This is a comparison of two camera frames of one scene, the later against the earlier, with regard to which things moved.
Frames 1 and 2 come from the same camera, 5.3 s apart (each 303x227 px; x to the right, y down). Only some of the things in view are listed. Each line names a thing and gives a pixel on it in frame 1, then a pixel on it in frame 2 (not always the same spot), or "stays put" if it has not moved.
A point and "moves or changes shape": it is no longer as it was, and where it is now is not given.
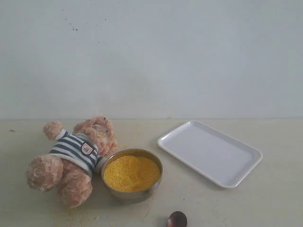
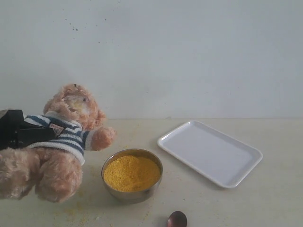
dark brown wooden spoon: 177,219 stays put
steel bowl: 131,176 stays put
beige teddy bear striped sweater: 72,159 moves or changes shape
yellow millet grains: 129,173 stays put
